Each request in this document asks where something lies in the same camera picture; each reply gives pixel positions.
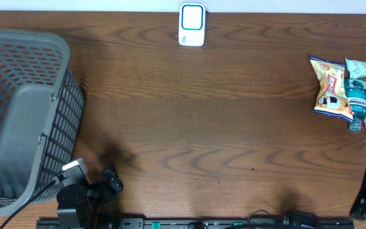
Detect yellow snack bag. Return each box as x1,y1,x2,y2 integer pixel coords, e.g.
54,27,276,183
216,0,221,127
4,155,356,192
310,57,353,122

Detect teal mouthwash bottle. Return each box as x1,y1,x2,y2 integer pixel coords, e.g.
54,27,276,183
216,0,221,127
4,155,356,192
344,79,366,132

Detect teal wet wipes pack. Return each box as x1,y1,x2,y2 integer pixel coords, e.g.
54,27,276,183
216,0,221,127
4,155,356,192
346,59,366,79

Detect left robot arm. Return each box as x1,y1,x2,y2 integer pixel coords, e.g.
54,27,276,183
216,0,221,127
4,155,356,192
54,158,124,228

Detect white barcode scanner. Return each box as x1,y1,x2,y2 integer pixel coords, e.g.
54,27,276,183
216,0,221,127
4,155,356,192
178,3,206,46

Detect grey plastic shopping basket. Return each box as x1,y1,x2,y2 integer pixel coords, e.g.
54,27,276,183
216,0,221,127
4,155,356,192
0,29,84,217

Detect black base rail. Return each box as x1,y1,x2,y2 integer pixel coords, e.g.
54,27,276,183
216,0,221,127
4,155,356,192
36,218,355,229

